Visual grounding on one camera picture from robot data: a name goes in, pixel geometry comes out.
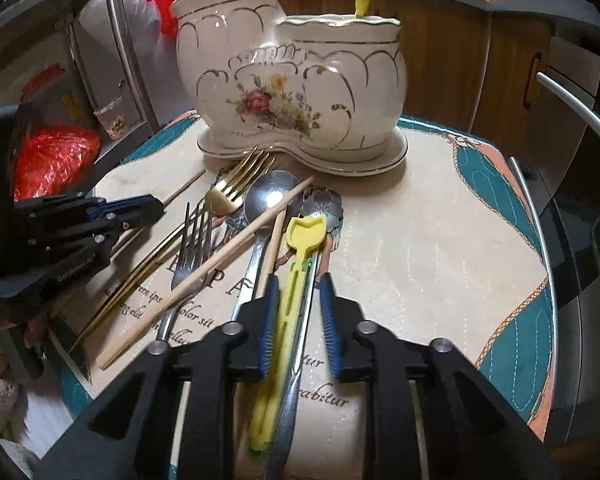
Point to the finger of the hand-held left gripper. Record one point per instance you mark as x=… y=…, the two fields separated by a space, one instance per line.
x=140 y=205
x=105 y=240

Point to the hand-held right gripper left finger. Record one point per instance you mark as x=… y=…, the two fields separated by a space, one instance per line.
x=269 y=330

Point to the printed quilted placemat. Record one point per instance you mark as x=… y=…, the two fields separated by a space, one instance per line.
x=420 y=260

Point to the stainless steel appliance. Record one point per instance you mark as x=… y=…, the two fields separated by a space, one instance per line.
x=595 y=360

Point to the wooden kitchen cabinet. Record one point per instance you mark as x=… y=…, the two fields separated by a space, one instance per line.
x=445 y=60

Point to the white plastic bag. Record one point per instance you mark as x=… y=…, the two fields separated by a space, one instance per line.
x=125 y=20

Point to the silver fork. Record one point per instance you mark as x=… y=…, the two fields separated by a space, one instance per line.
x=190 y=265

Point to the wooden chopstick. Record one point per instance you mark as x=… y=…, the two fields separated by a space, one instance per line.
x=185 y=187
x=205 y=272
x=275 y=250

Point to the gold fork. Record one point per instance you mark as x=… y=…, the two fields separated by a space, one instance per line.
x=230 y=190

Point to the floral ceramic utensil holder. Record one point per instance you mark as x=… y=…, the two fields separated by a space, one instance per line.
x=290 y=85

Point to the crumpled red plastic bag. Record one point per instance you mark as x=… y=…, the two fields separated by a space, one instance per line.
x=55 y=160

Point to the thin gold utensil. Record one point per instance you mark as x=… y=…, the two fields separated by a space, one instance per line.
x=130 y=285

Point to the person's left hand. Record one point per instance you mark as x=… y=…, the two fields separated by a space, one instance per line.
x=35 y=335

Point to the grey metal cabinet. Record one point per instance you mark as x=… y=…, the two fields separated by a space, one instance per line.
x=55 y=60

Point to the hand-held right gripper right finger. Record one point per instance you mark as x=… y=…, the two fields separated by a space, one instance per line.
x=330 y=330

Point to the clear plastic cup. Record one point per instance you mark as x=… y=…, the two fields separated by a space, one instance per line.
x=111 y=120

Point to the curved metal rail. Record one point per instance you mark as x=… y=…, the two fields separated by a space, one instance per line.
x=130 y=60
x=542 y=240

